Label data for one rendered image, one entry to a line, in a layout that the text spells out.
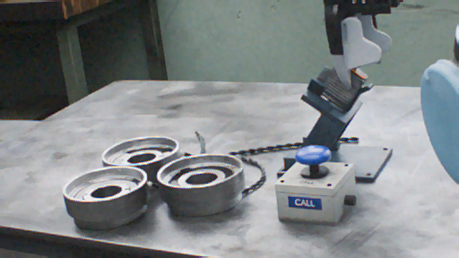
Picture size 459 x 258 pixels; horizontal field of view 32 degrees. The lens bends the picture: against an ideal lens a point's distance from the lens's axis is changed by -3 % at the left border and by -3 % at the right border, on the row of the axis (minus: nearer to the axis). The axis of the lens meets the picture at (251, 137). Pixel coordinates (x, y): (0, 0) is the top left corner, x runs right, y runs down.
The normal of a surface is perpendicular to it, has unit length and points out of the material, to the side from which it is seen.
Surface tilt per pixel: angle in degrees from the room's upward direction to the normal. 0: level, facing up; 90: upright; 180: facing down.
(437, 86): 97
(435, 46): 90
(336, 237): 0
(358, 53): 87
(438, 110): 97
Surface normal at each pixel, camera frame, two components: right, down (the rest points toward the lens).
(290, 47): -0.43, 0.36
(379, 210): -0.11, -0.93
